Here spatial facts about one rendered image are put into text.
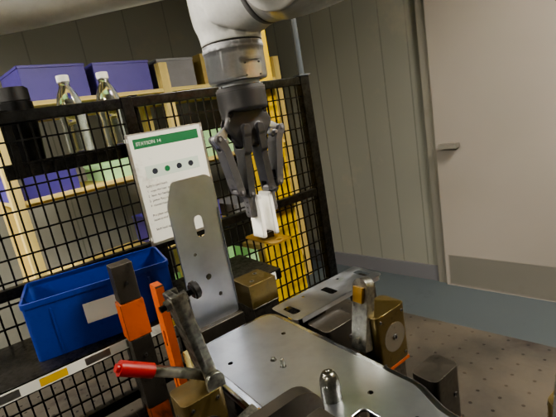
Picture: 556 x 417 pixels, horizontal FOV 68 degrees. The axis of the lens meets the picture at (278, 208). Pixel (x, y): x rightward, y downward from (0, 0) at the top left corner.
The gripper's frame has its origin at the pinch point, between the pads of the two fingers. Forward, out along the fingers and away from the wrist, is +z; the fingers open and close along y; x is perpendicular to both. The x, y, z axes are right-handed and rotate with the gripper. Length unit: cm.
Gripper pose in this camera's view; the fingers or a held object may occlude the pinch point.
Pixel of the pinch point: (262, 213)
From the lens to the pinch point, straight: 66.6
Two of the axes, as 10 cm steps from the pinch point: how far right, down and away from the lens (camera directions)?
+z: 1.7, 9.6, 2.3
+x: -6.1, -0.8, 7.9
